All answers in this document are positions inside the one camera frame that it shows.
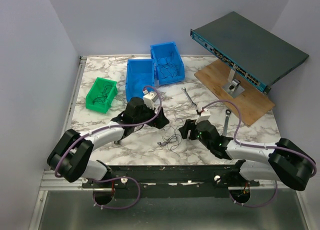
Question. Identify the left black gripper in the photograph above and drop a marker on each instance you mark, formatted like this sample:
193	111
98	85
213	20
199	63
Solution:
160	121

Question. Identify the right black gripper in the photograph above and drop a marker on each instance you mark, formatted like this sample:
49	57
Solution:
189	124

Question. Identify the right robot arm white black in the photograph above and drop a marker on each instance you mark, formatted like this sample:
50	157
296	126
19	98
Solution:
281	161

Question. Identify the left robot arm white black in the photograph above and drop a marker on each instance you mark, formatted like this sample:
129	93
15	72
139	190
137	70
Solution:
71	155

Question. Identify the small silver wrench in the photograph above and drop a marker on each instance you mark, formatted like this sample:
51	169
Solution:
193	104

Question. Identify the large ratchet wrench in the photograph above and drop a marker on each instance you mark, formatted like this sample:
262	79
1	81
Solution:
226	122

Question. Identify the blue plastic bin left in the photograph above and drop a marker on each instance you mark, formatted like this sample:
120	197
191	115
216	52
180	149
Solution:
140	73

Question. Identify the blue plastic bin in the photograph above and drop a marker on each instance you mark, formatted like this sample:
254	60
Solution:
169	66
140	73

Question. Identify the green plastic bin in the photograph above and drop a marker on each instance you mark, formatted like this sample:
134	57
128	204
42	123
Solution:
101	95

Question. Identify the blue plastic bin right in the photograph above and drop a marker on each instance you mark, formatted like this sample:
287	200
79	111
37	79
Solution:
169	66

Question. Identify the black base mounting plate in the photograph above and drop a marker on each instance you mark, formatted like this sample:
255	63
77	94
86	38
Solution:
171	181

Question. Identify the wooden board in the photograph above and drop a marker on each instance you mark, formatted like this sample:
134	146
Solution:
252	103

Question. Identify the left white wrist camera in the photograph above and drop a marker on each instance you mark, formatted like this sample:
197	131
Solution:
150	98

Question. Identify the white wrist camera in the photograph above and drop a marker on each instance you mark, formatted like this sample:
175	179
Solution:
204	116
150	98

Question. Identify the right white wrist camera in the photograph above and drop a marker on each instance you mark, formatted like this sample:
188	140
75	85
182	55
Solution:
204	116

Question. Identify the metal switch stand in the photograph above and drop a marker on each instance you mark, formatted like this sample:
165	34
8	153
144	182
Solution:
233	86

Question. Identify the aluminium frame rail left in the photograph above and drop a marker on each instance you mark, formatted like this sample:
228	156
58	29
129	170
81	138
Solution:
74	94

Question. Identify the dark network switch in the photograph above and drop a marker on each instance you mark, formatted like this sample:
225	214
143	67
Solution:
256	54

